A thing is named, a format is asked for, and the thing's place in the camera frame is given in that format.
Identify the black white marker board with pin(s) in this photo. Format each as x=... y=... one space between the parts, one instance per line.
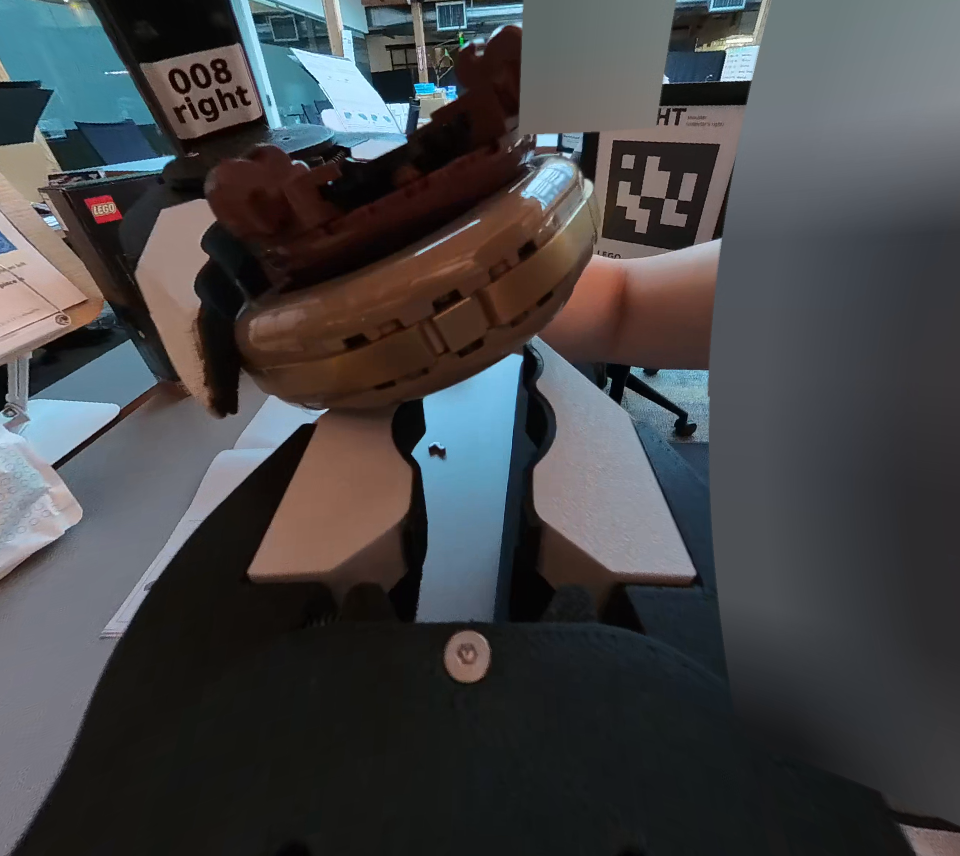
x=660 y=188

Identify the white stand base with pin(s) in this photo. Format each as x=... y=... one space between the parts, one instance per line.
x=52 y=425

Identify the person's right forearm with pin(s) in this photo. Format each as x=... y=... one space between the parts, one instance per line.
x=660 y=308

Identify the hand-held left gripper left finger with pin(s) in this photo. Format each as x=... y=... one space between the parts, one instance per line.
x=330 y=496

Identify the brick instruction booklet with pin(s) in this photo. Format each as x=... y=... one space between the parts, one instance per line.
x=195 y=496

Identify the round tan brown brick model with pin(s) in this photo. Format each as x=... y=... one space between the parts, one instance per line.
x=420 y=293

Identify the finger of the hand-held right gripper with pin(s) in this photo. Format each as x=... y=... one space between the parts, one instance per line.
x=169 y=286

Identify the clear plastic bag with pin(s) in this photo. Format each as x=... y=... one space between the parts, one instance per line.
x=26 y=503

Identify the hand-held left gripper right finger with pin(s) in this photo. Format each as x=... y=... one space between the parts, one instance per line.
x=607 y=481

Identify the black office chair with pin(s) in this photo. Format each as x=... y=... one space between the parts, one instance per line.
x=660 y=398

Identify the printed paper sheet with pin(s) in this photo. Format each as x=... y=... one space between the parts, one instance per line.
x=30 y=286

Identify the black toy brick box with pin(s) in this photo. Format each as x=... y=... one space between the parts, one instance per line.
x=90 y=226

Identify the white display board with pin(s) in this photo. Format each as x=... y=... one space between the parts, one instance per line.
x=345 y=91

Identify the grey desk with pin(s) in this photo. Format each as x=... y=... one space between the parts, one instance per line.
x=67 y=661

